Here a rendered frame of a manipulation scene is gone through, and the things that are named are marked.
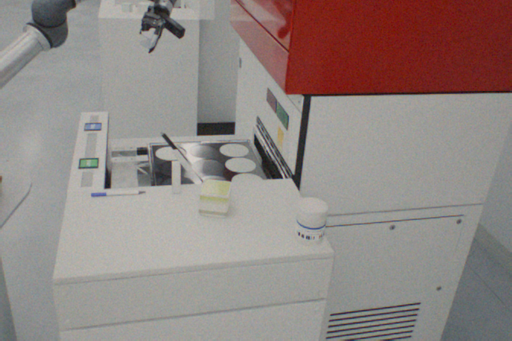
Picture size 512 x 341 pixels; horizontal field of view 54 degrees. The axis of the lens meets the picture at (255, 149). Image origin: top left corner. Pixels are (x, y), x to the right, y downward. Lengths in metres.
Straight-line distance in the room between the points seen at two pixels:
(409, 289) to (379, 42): 0.95
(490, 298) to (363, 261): 1.19
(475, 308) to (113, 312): 1.95
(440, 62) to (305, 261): 0.69
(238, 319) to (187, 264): 0.21
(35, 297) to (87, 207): 1.28
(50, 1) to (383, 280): 1.49
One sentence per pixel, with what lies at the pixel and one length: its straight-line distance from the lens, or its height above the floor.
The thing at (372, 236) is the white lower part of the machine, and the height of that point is 0.73.
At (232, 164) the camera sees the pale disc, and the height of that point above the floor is 0.90.
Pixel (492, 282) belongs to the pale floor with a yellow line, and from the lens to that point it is 2.96.
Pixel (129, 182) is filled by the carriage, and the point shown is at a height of 0.88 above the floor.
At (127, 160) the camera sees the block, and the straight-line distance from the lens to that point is 1.67.
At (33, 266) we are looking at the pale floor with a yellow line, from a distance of 2.76.
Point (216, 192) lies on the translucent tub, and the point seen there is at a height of 1.03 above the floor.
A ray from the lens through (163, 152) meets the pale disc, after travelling 1.73.
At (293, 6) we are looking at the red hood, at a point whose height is 1.46.
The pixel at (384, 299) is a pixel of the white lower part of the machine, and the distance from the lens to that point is 1.94.
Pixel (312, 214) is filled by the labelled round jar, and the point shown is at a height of 1.06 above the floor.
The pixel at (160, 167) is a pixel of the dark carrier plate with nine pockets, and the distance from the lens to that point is 1.64.
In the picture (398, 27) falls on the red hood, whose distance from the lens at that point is 1.42.
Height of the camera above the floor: 1.69
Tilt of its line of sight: 26 degrees down
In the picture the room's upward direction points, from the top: 5 degrees clockwise
